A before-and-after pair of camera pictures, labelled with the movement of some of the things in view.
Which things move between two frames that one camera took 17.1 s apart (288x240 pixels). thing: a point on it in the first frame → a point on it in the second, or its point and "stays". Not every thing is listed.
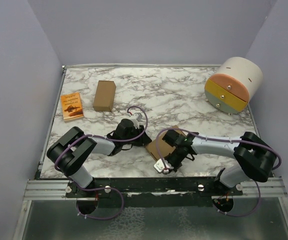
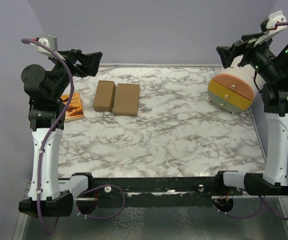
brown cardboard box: (165, 148) → (126, 99)
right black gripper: (176, 167) → (228, 53)
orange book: (72, 107) stays
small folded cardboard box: (104, 97) stays
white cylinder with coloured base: (230, 89) stays
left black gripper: (143, 140) → (88, 62)
